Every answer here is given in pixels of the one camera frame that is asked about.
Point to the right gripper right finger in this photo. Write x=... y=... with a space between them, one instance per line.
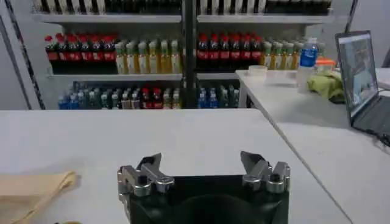
x=265 y=176

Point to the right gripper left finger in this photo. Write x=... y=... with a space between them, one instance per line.
x=146 y=179

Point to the cream yellow shirt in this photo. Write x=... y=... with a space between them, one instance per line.
x=27 y=194

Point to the white side table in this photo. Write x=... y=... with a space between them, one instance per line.
x=320 y=143

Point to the white tape roll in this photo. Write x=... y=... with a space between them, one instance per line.
x=257 y=72

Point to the green crumpled cloth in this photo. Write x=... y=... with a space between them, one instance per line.
x=326 y=85

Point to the blue label water bottle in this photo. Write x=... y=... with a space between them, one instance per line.
x=307 y=61

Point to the shelf rack with bottles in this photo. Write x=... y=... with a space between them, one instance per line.
x=122 y=58
x=237 y=48

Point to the orange lidded box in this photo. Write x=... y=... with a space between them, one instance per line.
x=325 y=64

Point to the grey open laptop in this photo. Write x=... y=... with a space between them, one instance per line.
x=356 y=70

